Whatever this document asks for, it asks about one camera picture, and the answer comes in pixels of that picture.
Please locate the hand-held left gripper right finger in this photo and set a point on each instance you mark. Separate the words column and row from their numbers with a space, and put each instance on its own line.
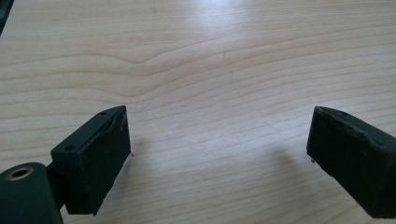
column 355, row 161

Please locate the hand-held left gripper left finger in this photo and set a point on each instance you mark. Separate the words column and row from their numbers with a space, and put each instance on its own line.
column 93, row 161

